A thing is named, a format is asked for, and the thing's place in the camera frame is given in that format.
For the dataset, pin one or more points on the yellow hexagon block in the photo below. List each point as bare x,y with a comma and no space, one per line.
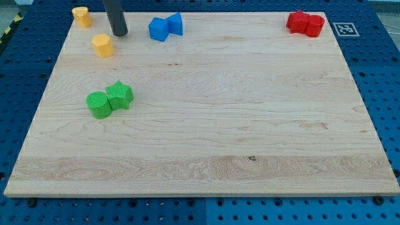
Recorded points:
103,46

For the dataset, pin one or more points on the yellow heart block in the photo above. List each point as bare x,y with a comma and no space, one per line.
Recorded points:
82,16

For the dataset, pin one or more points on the white fiducial marker tag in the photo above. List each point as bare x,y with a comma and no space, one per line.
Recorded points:
345,29

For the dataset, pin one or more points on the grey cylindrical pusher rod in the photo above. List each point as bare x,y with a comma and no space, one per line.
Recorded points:
115,15

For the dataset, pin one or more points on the blue cube block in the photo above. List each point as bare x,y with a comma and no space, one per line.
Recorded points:
158,29

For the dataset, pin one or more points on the light wooden board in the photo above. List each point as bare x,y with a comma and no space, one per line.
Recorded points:
236,106

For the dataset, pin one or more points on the green star block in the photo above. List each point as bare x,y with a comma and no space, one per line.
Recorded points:
120,95

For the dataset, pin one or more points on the red cylinder block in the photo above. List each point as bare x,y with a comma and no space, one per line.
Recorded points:
314,26

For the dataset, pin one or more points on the green cylinder block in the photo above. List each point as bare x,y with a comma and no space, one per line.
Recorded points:
99,105

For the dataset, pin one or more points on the blue triangle block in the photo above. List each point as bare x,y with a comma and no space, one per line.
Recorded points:
175,24

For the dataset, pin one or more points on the red star block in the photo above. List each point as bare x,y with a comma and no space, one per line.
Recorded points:
297,22

